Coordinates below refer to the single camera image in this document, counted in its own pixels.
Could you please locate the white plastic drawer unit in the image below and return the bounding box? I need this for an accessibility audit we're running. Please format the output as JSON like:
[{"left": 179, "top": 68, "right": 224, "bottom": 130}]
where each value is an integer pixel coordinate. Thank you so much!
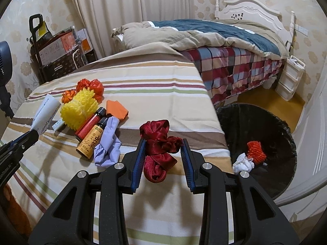
[{"left": 275, "top": 55, "right": 306, "bottom": 100}]

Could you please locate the white crumpled tissue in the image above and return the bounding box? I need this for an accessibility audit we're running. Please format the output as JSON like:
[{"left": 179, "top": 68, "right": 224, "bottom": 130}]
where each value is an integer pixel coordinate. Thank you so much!
[{"left": 232, "top": 153, "right": 256, "bottom": 174}]

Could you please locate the cream curtain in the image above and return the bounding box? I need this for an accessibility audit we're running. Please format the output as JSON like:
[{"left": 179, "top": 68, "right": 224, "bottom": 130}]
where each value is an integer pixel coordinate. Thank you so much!
[{"left": 67, "top": 0, "right": 196, "bottom": 64}]

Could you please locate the plaid bed sheet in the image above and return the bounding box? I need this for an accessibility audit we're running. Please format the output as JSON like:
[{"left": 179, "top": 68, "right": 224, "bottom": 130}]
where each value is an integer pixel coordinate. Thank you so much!
[{"left": 180, "top": 45, "right": 287, "bottom": 106}]

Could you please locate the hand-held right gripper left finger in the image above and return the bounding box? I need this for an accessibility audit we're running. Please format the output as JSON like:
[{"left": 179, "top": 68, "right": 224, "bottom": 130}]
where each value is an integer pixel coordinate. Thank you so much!
[{"left": 28, "top": 138, "right": 148, "bottom": 245}]

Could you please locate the red-orange foam net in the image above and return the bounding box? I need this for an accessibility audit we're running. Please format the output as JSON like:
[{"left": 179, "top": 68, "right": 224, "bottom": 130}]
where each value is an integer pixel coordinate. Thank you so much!
[
  {"left": 87, "top": 80, "right": 104, "bottom": 102},
  {"left": 76, "top": 79, "right": 89, "bottom": 92}
]

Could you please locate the printed cardboard box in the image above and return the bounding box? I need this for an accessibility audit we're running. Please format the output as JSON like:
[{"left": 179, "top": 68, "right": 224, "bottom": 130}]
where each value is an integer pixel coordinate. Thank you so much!
[{"left": 38, "top": 29, "right": 77, "bottom": 65}]

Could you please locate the white carved headboard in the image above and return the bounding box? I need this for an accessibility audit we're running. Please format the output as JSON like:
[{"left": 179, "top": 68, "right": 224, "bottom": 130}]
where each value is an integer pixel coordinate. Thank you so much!
[{"left": 215, "top": 0, "right": 297, "bottom": 57}]

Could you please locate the trash bin with black bag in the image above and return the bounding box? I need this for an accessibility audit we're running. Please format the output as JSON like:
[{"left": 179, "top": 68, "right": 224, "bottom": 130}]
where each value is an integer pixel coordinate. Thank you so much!
[{"left": 215, "top": 103, "right": 297, "bottom": 201}]

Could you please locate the white panelled door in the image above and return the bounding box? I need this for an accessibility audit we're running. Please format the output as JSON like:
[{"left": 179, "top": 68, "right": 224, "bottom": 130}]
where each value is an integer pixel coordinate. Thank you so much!
[{"left": 276, "top": 64, "right": 327, "bottom": 222}]

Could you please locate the beige and blue duvet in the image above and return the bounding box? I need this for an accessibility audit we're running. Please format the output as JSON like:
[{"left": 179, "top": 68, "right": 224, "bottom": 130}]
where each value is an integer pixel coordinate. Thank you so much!
[{"left": 112, "top": 18, "right": 290, "bottom": 58}]

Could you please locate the orange label small bottle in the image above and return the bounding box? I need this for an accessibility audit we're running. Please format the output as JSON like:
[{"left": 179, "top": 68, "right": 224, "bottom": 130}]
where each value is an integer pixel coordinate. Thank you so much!
[{"left": 76, "top": 117, "right": 108, "bottom": 160}]

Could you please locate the dark standing fan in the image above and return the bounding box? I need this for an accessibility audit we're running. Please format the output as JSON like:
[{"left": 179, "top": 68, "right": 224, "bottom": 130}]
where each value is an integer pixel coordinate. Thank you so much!
[{"left": 0, "top": 41, "right": 16, "bottom": 119}]

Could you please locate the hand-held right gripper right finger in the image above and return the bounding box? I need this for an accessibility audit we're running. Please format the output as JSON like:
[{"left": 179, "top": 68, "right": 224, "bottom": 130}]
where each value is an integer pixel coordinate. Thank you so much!
[{"left": 180, "top": 138, "right": 300, "bottom": 245}]

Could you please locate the white and orange box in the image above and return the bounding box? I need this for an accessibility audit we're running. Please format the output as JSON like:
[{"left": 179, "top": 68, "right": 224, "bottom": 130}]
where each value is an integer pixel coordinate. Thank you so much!
[{"left": 76, "top": 28, "right": 93, "bottom": 54}]

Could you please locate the striped tablecloth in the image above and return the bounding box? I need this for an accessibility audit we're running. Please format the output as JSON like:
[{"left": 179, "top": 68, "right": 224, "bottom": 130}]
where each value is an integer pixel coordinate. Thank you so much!
[{"left": 0, "top": 47, "right": 234, "bottom": 245}]

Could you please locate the lavender crumpled cloth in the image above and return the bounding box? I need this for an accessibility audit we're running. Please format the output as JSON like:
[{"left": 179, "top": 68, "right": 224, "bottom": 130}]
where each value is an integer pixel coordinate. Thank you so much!
[{"left": 94, "top": 116, "right": 121, "bottom": 168}]

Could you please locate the yellow foam fruit net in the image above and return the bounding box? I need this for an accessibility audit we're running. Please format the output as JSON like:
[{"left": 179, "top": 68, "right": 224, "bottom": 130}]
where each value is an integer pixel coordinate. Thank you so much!
[{"left": 60, "top": 87, "right": 99, "bottom": 130}]

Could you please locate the small white bin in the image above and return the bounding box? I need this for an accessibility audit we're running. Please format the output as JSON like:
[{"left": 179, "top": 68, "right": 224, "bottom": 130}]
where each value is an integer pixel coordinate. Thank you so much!
[{"left": 263, "top": 77, "right": 278, "bottom": 90}]

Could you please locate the yellow black hanging object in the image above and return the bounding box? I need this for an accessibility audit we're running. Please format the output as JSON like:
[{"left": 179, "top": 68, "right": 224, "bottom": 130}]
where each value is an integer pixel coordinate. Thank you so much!
[{"left": 291, "top": 28, "right": 298, "bottom": 54}]

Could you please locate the red foam fruit net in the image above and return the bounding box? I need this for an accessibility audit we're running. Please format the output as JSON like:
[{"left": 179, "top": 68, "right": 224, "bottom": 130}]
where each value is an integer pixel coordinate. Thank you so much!
[{"left": 246, "top": 140, "right": 267, "bottom": 164}]

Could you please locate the orange paper piece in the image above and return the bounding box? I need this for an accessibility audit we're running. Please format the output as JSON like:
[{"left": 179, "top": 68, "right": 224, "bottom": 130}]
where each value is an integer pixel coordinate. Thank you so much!
[{"left": 105, "top": 99, "right": 129, "bottom": 120}]

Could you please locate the dark red satin ribbon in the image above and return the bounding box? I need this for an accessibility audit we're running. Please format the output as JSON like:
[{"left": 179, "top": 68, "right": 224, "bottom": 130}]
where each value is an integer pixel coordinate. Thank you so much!
[{"left": 139, "top": 119, "right": 184, "bottom": 183}]

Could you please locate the black trolley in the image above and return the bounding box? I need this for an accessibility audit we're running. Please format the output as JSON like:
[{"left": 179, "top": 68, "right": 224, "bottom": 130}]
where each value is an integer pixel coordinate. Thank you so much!
[{"left": 29, "top": 14, "right": 52, "bottom": 82}]

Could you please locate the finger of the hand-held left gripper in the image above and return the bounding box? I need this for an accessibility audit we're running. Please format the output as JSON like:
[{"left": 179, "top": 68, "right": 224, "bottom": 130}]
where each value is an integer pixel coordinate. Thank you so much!
[{"left": 8, "top": 130, "right": 39, "bottom": 154}]

